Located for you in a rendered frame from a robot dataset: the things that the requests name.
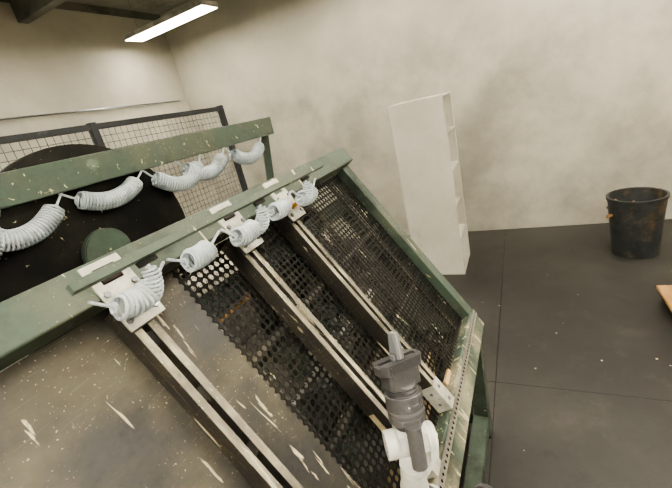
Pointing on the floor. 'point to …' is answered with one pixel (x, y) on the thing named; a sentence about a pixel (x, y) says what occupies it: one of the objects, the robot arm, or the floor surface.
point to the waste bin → (637, 220)
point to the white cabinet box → (432, 179)
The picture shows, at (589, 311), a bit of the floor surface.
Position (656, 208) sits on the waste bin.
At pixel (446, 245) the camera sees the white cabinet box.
